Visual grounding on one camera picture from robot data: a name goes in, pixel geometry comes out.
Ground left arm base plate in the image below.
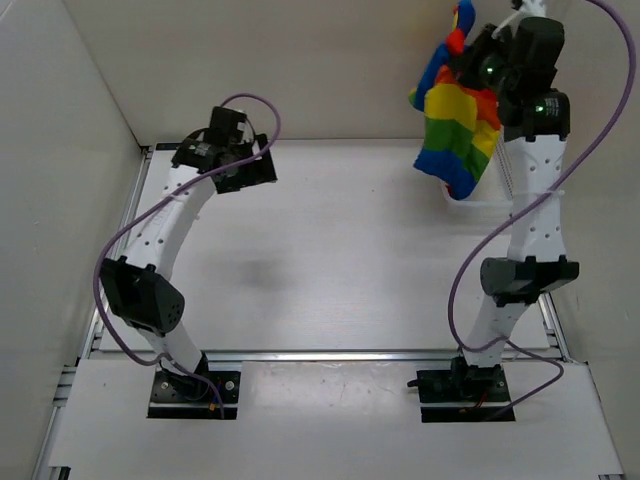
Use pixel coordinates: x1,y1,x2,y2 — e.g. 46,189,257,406
147,369,241,420

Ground white plastic basket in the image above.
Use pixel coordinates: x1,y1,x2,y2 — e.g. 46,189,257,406
440,141,513,226

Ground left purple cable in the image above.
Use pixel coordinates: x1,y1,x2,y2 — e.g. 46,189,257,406
94,93,281,419

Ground rainbow striped shorts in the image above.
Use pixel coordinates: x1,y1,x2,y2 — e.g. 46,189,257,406
408,1,501,201

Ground black corner label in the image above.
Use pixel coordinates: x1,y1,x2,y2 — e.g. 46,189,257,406
154,142,180,151

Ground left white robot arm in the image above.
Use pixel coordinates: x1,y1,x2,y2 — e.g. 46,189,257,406
99,105,277,400

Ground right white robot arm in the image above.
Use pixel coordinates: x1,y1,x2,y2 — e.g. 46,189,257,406
449,16,579,400

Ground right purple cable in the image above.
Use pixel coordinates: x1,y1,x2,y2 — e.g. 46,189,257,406
446,0,637,420

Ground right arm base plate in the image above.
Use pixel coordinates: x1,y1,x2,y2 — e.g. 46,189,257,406
407,356,516,424

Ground purple cable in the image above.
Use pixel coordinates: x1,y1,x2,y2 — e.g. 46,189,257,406
446,0,637,420
94,93,281,419

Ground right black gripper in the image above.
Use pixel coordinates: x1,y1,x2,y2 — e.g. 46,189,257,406
446,25,517,99

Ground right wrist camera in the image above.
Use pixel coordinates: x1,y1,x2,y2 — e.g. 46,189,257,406
511,0,547,17

